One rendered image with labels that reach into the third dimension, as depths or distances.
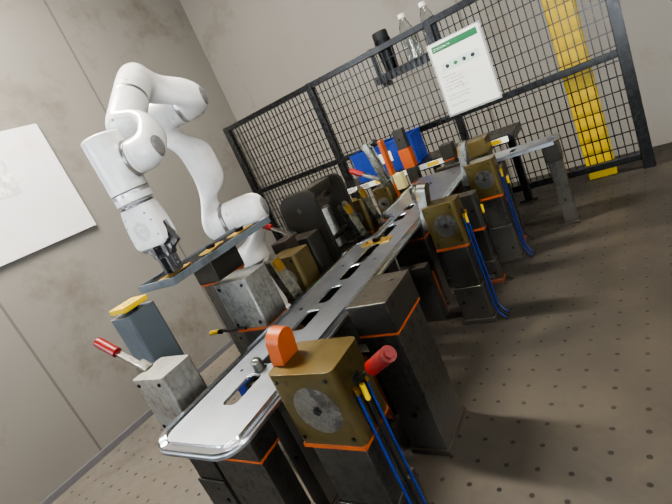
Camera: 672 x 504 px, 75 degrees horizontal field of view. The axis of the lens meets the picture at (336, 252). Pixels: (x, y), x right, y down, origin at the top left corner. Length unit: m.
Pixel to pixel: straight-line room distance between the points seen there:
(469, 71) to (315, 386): 1.66
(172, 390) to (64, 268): 2.53
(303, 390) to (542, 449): 0.45
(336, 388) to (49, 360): 2.79
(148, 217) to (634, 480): 0.99
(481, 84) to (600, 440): 1.49
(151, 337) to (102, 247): 2.42
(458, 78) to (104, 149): 1.45
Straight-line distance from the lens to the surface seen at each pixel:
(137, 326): 1.01
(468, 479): 0.87
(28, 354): 3.21
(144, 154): 1.03
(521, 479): 0.85
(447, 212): 1.11
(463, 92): 2.05
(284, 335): 0.61
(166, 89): 1.40
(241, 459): 0.75
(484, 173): 1.44
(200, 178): 1.49
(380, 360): 0.51
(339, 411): 0.58
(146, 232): 1.07
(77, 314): 3.30
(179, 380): 0.84
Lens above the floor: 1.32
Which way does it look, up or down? 15 degrees down
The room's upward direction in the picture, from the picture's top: 24 degrees counter-clockwise
